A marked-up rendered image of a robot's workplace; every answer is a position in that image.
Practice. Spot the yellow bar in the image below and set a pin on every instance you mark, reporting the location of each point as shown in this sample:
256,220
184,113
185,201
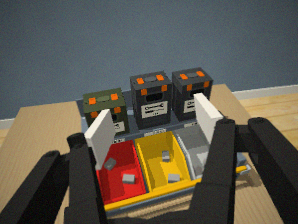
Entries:
157,193

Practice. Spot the red open bin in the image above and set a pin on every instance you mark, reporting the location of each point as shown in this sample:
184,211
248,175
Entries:
111,180

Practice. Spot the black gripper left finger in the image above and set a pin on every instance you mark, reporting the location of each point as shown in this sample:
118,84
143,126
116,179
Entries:
38,199

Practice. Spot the yellow open bin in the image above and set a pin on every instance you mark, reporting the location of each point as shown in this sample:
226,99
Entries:
150,153

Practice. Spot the grey metal shelf rack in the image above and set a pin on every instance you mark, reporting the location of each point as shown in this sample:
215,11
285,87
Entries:
135,133

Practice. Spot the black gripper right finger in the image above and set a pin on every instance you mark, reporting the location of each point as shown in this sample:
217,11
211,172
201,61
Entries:
273,156

